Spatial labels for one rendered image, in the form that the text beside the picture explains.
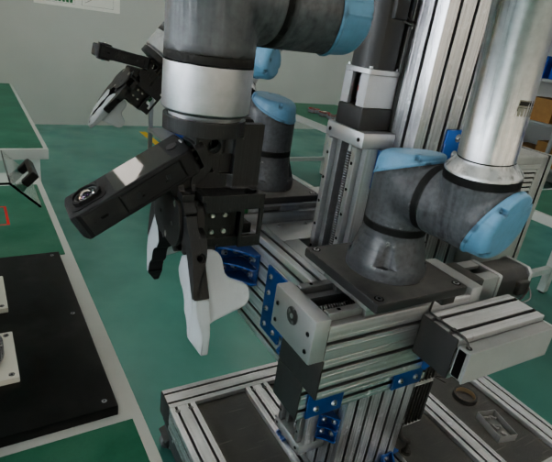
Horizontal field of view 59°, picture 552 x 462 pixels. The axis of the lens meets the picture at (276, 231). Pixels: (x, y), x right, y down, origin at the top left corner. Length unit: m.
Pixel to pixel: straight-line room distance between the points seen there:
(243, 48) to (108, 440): 0.72
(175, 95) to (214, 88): 0.03
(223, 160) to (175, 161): 0.05
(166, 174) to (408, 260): 0.57
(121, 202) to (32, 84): 5.91
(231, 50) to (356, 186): 0.74
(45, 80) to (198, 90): 5.94
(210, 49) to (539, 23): 0.47
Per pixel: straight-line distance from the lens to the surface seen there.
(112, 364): 1.09
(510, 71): 0.74
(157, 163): 0.42
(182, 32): 0.40
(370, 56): 1.07
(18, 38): 6.25
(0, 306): 1.24
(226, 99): 0.40
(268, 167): 1.25
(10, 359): 1.08
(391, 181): 0.85
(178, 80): 0.40
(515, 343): 1.05
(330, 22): 0.46
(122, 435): 0.94
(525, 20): 0.73
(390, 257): 0.89
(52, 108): 6.38
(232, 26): 0.39
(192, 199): 0.42
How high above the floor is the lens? 1.43
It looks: 23 degrees down
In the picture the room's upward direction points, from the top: 8 degrees clockwise
